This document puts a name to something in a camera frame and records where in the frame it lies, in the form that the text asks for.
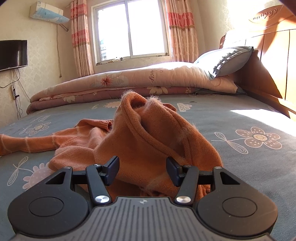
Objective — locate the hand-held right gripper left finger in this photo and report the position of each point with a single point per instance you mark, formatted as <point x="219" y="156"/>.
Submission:
<point x="112" y="170"/>

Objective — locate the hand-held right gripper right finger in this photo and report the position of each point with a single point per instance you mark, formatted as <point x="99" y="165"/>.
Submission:
<point x="173" y="171"/>

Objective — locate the orange knit sweater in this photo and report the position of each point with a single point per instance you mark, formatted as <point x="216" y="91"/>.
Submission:
<point x="143" y="139"/>

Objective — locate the bed with blue floral sheet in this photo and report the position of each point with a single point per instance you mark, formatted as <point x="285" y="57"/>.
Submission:
<point x="242" y="166"/>

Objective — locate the folded pink floral quilt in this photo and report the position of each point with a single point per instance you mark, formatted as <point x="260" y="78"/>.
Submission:
<point x="138" y="78"/>

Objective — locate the grey pillow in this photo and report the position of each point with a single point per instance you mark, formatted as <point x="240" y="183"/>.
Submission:
<point x="226" y="60"/>

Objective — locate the white power strip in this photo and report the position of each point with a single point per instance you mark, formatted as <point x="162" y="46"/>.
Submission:
<point x="14" y="92"/>

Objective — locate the pink patterned curtain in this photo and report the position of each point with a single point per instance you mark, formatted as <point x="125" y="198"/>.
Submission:
<point x="81" y="39"/>
<point x="182" y="30"/>

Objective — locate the air conditioner pipe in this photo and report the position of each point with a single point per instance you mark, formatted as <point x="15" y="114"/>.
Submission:
<point x="57" y="46"/>

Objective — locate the window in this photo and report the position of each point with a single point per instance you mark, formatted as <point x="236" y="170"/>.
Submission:
<point x="129" y="30"/>

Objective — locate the black television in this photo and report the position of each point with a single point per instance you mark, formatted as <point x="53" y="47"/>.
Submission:
<point x="12" y="54"/>

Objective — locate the wooden headboard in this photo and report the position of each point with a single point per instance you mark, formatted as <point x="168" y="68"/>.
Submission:
<point x="272" y="53"/>

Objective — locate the white air conditioner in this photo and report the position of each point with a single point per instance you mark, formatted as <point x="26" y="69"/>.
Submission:
<point x="46" y="12"/>

